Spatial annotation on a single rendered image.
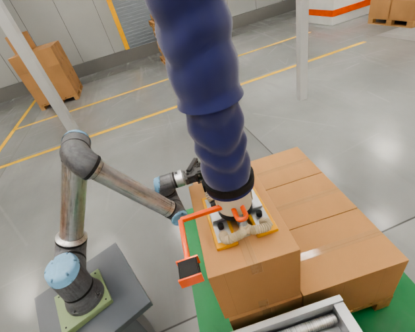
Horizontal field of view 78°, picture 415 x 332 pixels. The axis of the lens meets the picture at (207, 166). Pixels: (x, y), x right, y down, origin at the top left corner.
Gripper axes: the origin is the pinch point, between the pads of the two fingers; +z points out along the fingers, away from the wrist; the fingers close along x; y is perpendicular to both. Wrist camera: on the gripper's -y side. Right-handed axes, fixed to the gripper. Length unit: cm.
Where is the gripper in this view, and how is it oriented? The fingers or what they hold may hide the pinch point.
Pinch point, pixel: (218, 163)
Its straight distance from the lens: 141.5
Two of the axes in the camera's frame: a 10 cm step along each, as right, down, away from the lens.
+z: 9.5, -3.0, 0.4
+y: 2.1, 5.6, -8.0
